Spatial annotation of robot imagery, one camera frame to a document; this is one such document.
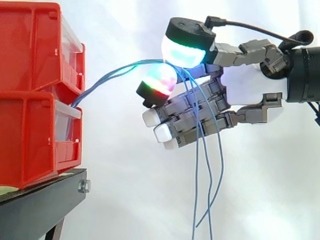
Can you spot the red bin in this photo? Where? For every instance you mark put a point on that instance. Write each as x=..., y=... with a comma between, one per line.
x=32, y=140
x=37, y=45

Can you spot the black stand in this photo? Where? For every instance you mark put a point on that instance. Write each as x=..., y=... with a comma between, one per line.
x=42, y=205

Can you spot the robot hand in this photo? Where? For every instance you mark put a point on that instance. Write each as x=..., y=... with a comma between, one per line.
x=246, y=82

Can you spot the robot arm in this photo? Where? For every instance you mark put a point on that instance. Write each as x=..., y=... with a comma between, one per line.
x=303, y=75

